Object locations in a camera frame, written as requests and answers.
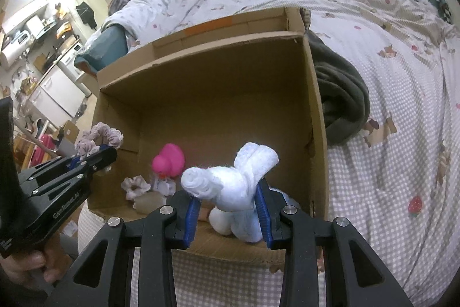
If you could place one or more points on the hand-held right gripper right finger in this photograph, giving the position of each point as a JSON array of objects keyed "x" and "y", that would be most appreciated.
[{"x": 266, "y": 220}]

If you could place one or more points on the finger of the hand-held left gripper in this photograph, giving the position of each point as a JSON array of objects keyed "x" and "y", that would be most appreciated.
[
  {"x": 82, "y": 175},
  {"x": 90, "y": 158}
]

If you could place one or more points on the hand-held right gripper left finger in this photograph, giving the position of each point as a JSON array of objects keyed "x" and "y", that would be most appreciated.
[{"x": 190, "y": 224}]

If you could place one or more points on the beige soft cylinder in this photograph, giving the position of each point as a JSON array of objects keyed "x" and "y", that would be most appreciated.
[{"x": 205, "y": 214}]

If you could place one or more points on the pale pink scrunchie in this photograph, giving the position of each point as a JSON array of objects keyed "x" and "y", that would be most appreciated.
[
  {"x": 107, "y": 134},
  {"x": 134, "y": 186}
]

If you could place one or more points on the white fluffy socks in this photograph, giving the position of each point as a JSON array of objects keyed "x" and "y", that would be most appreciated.
[{"x": 230, "y": 177}]

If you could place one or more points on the pink rubber duck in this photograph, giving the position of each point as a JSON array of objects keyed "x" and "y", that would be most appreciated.
[{"x": 169, "y": 161}]

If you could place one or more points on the beige soft lump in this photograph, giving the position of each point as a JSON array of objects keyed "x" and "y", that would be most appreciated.
[{"x": 151, "y": 202}]

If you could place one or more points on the person's left hand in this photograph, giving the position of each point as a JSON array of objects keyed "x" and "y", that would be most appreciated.
[{"x": 32, "y": 265}]

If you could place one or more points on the blue fluffy sock bundle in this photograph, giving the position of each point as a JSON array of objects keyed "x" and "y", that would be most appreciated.
[{"x": 248, "y": 228}]

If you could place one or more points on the small brown cardboard box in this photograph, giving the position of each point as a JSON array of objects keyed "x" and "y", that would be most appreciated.
[{"x": 68, "y": 136}]

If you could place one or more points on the pink bag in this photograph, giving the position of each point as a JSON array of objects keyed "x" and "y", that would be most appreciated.
[{"x": 41, "y": 150}]

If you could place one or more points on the white cabinet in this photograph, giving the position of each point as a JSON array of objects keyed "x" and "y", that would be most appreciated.
[{"x": 55, "y": 94}]

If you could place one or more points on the wooden bedside table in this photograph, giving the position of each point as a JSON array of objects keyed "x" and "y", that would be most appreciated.
[{"x": 88, "y": 82}]

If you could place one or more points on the white washing machine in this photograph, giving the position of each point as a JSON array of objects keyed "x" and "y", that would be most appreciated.
[{"x": 70, "y": 57}]

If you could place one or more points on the teal bed sheet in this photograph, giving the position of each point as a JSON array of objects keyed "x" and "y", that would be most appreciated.
[{"x": 102, "y": 50}]

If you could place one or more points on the white rice cooker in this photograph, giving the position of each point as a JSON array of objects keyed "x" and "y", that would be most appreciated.
[{"x": 14, "y": 48}]

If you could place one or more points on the white microwave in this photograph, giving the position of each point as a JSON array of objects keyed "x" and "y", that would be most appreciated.
[{"x": 33, "y": 25}]

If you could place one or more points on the black hanging garment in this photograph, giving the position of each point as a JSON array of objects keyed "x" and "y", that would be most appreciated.
[{"x": 86, "y": 14}]

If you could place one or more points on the dark grey blanket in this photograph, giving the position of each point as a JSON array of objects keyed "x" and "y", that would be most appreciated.
[{"x": 341, "y": 91}]

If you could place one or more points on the grey patterned pillow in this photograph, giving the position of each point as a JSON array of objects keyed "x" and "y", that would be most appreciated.
[{"x": 122, "y": 1}]

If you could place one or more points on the printed checkered quilt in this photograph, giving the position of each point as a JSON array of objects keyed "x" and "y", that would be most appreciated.
[{"x": 395, "y": 112}]

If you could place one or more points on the black and white checkered cloth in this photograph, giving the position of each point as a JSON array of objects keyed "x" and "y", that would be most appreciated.
[{"x": 440, "y": 3}]

